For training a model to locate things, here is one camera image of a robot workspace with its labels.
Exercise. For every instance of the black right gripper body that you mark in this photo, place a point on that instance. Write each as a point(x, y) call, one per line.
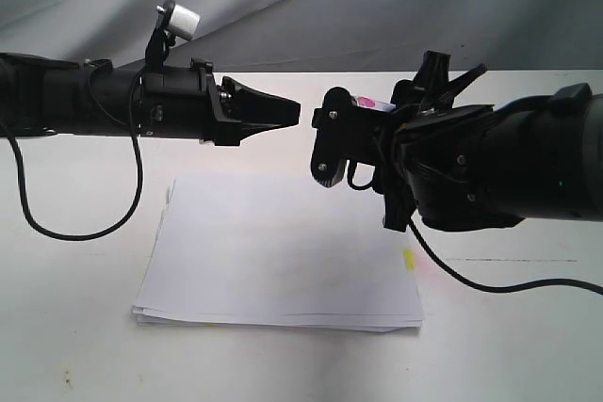
point(429, 152)

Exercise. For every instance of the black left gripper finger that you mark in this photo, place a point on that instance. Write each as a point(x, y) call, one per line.
point(246, 129)
point(258, 109)

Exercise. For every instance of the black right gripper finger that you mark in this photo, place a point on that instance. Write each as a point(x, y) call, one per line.
point(372, 123)
point(335, 143)

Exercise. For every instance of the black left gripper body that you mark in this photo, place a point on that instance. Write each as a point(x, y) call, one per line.
point(184, 102)

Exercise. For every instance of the white spray paint can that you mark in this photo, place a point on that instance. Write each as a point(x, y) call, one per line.
point(371, 104)

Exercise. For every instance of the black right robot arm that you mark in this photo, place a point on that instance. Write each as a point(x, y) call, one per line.
point(541, 159)

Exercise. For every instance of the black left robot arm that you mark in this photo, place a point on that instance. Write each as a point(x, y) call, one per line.
point(41, 97)

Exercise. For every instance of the grey fabric backdrop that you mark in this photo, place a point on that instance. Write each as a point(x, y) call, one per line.
point(319, 35)

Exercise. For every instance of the white paper stack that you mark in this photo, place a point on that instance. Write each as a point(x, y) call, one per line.
point(277, 251)

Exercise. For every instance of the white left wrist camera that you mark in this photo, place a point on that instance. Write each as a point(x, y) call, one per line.
point(173, 22)

